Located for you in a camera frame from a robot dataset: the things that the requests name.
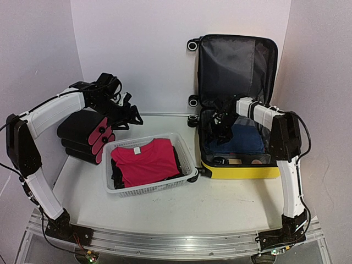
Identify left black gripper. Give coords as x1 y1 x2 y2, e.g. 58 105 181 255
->
90 96 144 130

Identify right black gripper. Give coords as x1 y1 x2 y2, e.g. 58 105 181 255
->
207 113 239 145

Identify magenta t-shirt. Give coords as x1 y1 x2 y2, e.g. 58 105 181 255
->
111 138 181 188

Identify yellow Pikachu suitcase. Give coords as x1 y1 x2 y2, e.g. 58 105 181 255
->
186 34 279 179

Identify white plastic basket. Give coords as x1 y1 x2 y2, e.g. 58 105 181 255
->
101 133 199 197

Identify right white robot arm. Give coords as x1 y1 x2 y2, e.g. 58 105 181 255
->
211 97 310 244

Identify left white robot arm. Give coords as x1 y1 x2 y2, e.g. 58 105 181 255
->
1 73 143 240

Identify blue folded garment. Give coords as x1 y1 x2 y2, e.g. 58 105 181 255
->
205 124 265 154

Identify black round compact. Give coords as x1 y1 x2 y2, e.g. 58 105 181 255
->
212 156 228 165

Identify square tan makeup compact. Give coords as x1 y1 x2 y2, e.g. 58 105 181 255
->
228 158 243 164

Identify black pink drawer organizer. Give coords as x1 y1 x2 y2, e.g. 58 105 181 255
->
57 110 115 164

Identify round pink powder puff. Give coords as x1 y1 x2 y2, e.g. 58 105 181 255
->
251 159 262 164

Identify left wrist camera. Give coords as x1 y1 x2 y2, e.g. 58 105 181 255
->
118 92 132 107

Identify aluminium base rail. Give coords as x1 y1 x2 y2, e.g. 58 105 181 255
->
24 219 328 259

